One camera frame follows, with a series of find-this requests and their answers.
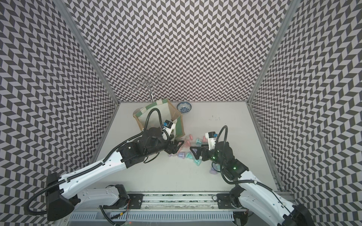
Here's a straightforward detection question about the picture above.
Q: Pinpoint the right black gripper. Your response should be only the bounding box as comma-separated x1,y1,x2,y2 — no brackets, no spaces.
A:
190,144,226,168

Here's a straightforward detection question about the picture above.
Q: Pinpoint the teal hourglass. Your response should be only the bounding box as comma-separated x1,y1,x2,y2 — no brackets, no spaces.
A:
196,138,203,145
186,152,202,166

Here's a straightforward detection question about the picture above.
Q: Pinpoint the pink hourglass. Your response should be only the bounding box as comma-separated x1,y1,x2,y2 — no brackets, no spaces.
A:
183,134,194,147

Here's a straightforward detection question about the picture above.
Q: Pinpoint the purple hourglass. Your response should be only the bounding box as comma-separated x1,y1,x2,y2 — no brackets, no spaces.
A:
169,152,186,159
209,164,219,175

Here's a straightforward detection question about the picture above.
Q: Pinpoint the brown green canvas bag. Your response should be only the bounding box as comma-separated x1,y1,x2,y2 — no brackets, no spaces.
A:
132,98,186,140

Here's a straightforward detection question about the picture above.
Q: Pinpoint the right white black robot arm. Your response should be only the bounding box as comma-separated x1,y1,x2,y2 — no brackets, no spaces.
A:
190,141,315,226

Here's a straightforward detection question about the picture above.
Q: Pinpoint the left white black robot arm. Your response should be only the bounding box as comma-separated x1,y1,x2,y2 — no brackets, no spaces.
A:
24,127,184,221

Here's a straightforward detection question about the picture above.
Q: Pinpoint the blue white ceramic bowl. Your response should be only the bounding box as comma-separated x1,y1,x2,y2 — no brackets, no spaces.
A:
176,101,192,114

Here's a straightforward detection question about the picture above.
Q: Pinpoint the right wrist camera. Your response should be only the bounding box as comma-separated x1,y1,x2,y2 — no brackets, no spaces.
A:
205,131,218,150

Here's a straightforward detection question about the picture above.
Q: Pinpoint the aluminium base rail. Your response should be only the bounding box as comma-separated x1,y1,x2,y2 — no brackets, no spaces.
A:
70,192,292,212

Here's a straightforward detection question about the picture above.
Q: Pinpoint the silver wire tree stand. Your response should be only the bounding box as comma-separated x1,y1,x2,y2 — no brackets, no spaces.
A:
127,73,166,103

